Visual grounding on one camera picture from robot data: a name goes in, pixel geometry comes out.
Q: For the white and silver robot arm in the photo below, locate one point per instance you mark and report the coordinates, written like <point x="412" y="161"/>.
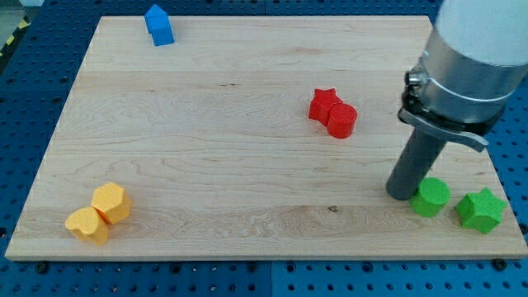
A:
<point x="474" y="59"/>

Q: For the light wooden board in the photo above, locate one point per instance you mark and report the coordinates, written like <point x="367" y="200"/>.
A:
<point x="212" y="141"/>

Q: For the red star block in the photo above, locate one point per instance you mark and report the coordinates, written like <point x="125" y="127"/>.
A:
<point x="322" y="103"/>

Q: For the red cylinder block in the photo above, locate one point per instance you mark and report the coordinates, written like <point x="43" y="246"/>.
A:
<point x="341" y="122"/>

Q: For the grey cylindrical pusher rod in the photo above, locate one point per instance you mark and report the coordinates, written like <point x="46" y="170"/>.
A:
<point x="415" y="161"/>

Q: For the yellow hexagon block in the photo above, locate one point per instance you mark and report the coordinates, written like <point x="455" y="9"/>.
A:
<point x="112" y="203"/>

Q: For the blue house-shaped block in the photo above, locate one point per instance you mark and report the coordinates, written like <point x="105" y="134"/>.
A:
<point x="159" y="26"/>

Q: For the green cylinder block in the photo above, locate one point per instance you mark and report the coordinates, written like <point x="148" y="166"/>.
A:
<point x="430" y="197"/>

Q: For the yellow heart block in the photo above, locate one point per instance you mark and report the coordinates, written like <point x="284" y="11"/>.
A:
<point x="87" y="225"/>

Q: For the green star block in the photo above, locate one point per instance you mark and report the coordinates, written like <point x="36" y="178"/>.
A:
<point x="481" y="210"/>

